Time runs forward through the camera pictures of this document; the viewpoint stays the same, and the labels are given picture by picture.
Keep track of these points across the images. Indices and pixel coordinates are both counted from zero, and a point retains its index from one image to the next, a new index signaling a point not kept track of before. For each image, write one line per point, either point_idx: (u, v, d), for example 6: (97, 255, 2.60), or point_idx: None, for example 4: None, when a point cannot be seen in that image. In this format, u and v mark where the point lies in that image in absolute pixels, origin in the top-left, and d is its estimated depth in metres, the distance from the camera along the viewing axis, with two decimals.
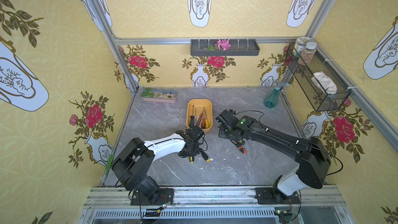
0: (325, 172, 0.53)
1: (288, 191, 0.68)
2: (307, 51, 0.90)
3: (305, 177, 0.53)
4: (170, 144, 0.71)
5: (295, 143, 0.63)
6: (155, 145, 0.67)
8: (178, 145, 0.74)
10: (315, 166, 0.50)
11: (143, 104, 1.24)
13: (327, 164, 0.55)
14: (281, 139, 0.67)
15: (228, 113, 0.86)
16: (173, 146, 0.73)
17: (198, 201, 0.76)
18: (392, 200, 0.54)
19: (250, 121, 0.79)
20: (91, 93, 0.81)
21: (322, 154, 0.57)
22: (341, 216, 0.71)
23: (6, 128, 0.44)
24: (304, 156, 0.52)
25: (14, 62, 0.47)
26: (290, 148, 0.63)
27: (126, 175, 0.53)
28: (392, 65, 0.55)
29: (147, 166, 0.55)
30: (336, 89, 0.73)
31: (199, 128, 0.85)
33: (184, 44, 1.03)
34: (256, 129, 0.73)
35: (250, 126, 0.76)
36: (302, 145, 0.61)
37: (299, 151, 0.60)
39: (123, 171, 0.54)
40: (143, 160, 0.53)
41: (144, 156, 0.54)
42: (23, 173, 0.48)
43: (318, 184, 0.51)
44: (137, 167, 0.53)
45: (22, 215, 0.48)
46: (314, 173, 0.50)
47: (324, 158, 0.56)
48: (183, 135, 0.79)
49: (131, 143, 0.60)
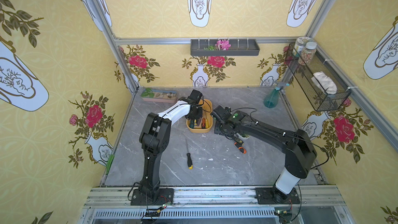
0: (310, 163, 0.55)
1: (287, 190, 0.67)
2: (307, 51, 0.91)
3: (290, 167, 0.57)
4: (178, 108, 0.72)
5: (282, 135, 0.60)
6: (168, 113, 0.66)
8: (185, 109, 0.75)
10: (300, 156, 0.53)
11: (143, 104, 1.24)
13: (313, 155, 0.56)
14: (269, 130, 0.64)
15: (221, 108, 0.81)
16: (182, 112, 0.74)
17: (198, 201, 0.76)
18: (392, 200, 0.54)
19: (241, 115, 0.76)
20: (91, 93, 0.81)
21: (308, 145, 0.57)
22: (341, 216, 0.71)
23: (6, 128, 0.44)
24: (290, 145, 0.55)
25: (14, 62, 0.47)
26: (278, 139, 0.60)
27: (154, 144, 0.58)
28: (392, 65, 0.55)
29: (168, 132, 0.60)
30: (336, 89, 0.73)
31: (196, 90, 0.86)
33: (184, 44, 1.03)
34: (246, 123, 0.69)
35: (240, 120, 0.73)
36: (289, 137, 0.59)
37: (285, 141, 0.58)
39: (150, 142, 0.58)
40: (164, 127, 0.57)
41: (164, 123, 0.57)
42: (23, 173, 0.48)
43: (303, 173, 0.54)
44: (162, 134, 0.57)
45: (22, 215, 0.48)
46: (299, 163, 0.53)
47: (309, 150, 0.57)
48: (186, 100, 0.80)
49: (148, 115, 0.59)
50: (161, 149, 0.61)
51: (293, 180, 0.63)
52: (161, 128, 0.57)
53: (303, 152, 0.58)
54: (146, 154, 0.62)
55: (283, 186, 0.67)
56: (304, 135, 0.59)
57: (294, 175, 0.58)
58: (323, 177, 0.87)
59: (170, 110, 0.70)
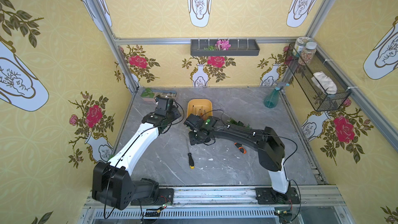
0: (280, 156, 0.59)
1: (285, 188, 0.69)
2: (307, 51, 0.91)
3: (265, 163, 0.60)
4: (141, 141, 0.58)
5: (253, 135, 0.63)
6: (124, 156, 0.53)
8: (152, 136, 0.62)
10: (270, 153, 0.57)
11: (143, 104, 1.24)
13: (281, 148, 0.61)
14: (241, 132, 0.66)
15: (193, 116, 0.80)
16: (146, 142, 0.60)
17: (198, 202, 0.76)
18: (393, 200, 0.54)
19: (213, 120, 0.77)
20: (91, 93, 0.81)
21: (275, 139, 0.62)
22: (340, 216, 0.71)
23: (6, 128, 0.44)
24: (260, 145, 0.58)
25: (14, 62, 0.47)
26: (249, 139, 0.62)
27: (113, 200, 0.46)
28: (392, 65, 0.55)
29: (128, 181, 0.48)
30: (336, 89, 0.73)
31: (163, 98, 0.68)
33: (184, 44, 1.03)
34: (219, 127, 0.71)
35: (213, 125, 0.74)
36: (258, 135, 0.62)
37: (256, 140, 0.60)
39: (108, 199, 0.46)
40: (118, 182, 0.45)
41: (118, 176, 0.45)
42: (23, 173, 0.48)
43: (275, 167, 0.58)
44: (117, 189, 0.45)
45: (22, 215, 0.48)
46: (271, 159, 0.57)
47: (277, 143, 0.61)
48: (152, 121, 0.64)
49: (97, 168, 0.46)
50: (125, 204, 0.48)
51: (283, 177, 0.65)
52: (115, 183, 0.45)
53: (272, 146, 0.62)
54: None
55: (279, 185, 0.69)
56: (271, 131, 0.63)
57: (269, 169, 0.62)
58: (323, 177, 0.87)
59: (129, 145, 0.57)
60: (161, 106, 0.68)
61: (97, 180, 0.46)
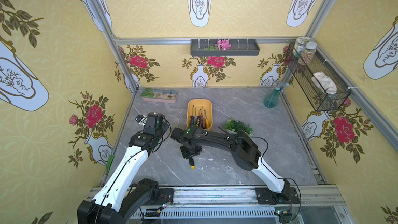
0: (253, 156, 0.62)
1: (279, 187, 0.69)
2: (307, 51, 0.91)
3: (240, 163, 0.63)
4: (129, 170, 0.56)
5: (227, 139, 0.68)
6: (110, 191, 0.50)
8: (140, 160, 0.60)
10: (243, 154, 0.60)
11: (143, 104, 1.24)
13: (254, 148, 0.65)
14: (216, 137, 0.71)
15: (177, 128, 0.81)
16: (136, 166, 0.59)
17: (198, 202, 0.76)
18: (393, 200, 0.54)
19: (193, 128, 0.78)
20: (91, 93, 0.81)
21: (246, 141, 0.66)
22: (340, 216, 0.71)
23: (6, 128, 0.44)
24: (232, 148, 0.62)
25: (14, 62, 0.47)
26: (224, 143, 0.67)
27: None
28: (392, 65, 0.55)
29: (117, 217, 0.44)
30: (336, 89, 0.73)
31: (152, 115, 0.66)
33: (184, 44, 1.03)
34: (198, 135, 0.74)
35: (193, 134, 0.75)
36: (232, 139, 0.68)
37: (229, 144, 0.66)
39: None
40: (105, 221, 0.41)
41: (104, 215, 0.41)
42: (23, 173, 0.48)
43: (250, 166, 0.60)
44: None
45: (22, 215, 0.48)
46: (243, 158, 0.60)
47: (249, 145, 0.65)
48: (141, 142, 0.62)
49: (81, 208, 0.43)
50: None
51: (269, 174, 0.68)
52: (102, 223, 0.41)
53: (246, 148, 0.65)
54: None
55: (272, 185, 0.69)
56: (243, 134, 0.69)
57: (247, 169, 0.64)
58: (323, 177, 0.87)
59: (117, 176, 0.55)
60: (150, 124, 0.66)
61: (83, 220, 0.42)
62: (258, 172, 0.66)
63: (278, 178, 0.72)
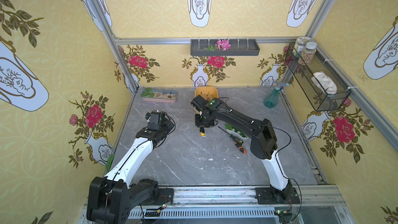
0: (270, 147, 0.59)
1: (282, 184, 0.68)
2: (308, 51, 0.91)
3: (254, 149, 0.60)
4: (137, 155, 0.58)
5: (251, 122, 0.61)
6: (121, 169, 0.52)
8: (146, 150, 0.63)
10: (263, 142, 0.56)
11: (143, 104, 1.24)
13: (273, 140, 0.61)
14: (240, 118, 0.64)
15: (200, 97, 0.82)
16: (142, 154, 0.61)
17: (198, 201, 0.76)
18: (393, 200, 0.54)
19: (218, 102, 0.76)
20: (91, 93, 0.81)
21: (270, 131, 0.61)
22: (341, 216, 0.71)
23: (6, 128, 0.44)
24: (255, 131, 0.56)
25: (14, 62, 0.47)
26: (246, 126, 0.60)
27: (109, 217, 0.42)
28: (392, 65, 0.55)
29: (127, 194, 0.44)
30: (336, 89, 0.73)
31: (155, 112, 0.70)
33: (184, 44, 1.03)
34: (222, 110, 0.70)
35: (217, 107, 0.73)
36: (256, 124, 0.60)
37: (252, 128, 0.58)
39: (104, 218, 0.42)
40: (117, 195, 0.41)
41: (116, 188, 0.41)
42: (22, 173, 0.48)
43: (265, 155, 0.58)
44: (115, 204, 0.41)
45: (22, 215, 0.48)
46: (261, 145, 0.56)
47: (271, 136, 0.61)
48: (146, 135, 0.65)
49: (93, 184, 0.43)
50: (123, 220, 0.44)
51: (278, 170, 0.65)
52: (113, 197, 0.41)
53: (266, 137, 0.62)
54: None
55: (276, 182, 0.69)
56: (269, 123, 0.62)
57: (258, 156, 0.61)
58: (323, 177, 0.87)
59: (124, 162, 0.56)
60: (153, 121, 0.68)
61: (94, 197, 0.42)
62: (267, 163, 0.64)
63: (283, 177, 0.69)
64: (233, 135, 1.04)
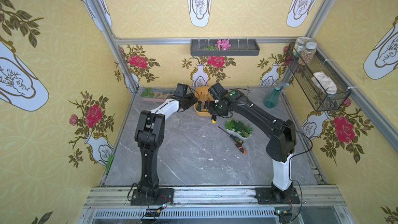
0: (288, 149, 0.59)
1: (285, 185, 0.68)
2: (307, 51, 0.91)
3: (271, 150, 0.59)
4: (168, 106, 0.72)
5: (272, 122, 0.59)
6: (160, 109, 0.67)
8: (174, 106, 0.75)
10: (283, 143, 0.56)
11: (143, 104, 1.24)
13: (292, 143, 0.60)
14: (261, 115, 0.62)
15: (218, 84, 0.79)
16: (173, 108, 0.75)
17: (198, 201, 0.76)
18: (393, 200, 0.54)
19: (239, 94, 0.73)
20: (91, 93, 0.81)
21: (291, 134, 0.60)
22: (341, 216, 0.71)
23: (6, 127, 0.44)
24: (277, 131, 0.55)
25: (14, 62, 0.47)
26: (267, 124, 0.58)
27: (150, 140, 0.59)
28: (392, 65, 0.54)
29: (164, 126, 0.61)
30: (336, 89, 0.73)
31: (181, 84, 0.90)
33: (184, 44, 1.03)
34: (242, 103, 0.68)
35: (237, 99, 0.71)
36: (279, 125, 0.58)
37: (273, 128, 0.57)
39: (146, 140, 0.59)
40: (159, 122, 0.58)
41: (158, 117, 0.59)
42: (23, 172, 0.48)
43: (281, 158, 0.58)
44: (157, 128, 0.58)
45: (23, 215, 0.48)
46: (281, 149, 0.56)
47: (291, 139, 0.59)
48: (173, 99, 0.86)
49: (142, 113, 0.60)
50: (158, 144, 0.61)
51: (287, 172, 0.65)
52: (157, 122, 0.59)
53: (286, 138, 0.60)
54: (144, 151, 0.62)
55: (280, 181, 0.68)
56: (292, 124, 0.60)
57: (272, 158, 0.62)
58: (323, 177, 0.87)
59: (161, 106, 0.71)
60: (179, 90, 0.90)
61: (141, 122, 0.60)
62: (279, 165, 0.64)
63: (288, 179, 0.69)
64: (233, 135, 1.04)
